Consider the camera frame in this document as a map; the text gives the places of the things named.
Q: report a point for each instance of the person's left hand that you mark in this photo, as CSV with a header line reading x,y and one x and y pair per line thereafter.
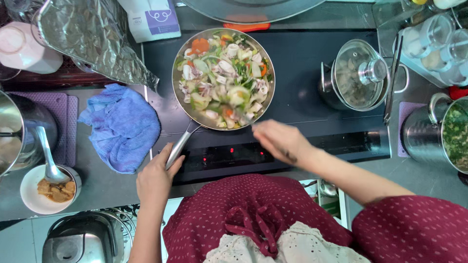
x,y
155,184

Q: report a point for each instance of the person's right hand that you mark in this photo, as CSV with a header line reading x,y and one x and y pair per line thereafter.
x,y
281,140

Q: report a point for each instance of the person's right fingers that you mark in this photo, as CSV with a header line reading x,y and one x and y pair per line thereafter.
x,y
265,135

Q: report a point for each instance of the metal stirring utensil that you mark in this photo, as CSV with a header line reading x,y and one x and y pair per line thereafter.
x,y
245,116

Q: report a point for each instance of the steel frying pan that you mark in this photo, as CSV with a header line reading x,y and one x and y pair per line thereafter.
x,y
223,78

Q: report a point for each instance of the black induction cooktop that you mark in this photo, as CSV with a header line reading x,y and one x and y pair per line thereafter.
x,y
292,91

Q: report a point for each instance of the stir-fried vegetables and squid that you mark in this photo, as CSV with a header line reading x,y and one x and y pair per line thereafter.
x,y
223,78

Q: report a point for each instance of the person's maroon dotted dress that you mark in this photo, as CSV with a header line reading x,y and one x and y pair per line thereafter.
x,y
292,226

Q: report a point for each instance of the orange silicone holder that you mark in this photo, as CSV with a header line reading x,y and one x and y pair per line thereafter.
x,y
246,26

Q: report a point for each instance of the small steel pot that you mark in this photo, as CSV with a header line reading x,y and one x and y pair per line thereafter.
x,y
360,78

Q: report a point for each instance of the glass pot lid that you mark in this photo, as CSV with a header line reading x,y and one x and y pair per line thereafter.
x,y
360,75

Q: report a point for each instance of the large glass lid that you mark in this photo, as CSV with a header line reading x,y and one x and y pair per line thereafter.
x,y
252,9

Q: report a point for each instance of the black chopsticks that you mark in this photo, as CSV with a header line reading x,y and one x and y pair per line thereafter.
x,y
392,80

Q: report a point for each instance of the purple silicone mat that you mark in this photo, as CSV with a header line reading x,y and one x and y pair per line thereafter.
x,y
64,124
406,120

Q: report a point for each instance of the blue cloth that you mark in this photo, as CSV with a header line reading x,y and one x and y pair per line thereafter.
x,y
120,128

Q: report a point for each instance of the white and purple box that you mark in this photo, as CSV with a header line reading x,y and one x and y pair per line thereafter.
x,y
153,20

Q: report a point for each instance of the steel pot with greens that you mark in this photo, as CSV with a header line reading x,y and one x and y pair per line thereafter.
x,y
438,133

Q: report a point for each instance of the clear spice jar rack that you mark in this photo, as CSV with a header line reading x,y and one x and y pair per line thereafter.
x,y
433,47

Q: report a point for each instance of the silver foil bag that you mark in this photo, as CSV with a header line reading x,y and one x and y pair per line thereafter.
x,y
95,36

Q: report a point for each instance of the red object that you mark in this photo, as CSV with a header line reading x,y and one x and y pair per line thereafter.
x,y
459,92

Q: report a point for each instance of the silver rice cooker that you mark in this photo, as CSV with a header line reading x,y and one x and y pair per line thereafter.
x,y
82,239

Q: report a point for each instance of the metal spoon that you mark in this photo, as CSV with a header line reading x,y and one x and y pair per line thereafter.
x,y
49,157

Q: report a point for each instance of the white bowl with food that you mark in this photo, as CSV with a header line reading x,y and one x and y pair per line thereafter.
x,y
49,190

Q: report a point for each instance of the large steel pot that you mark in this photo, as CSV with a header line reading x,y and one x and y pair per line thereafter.
x,y
22,131

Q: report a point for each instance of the pink bottle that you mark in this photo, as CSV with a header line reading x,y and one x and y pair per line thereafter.
x,y
27,49

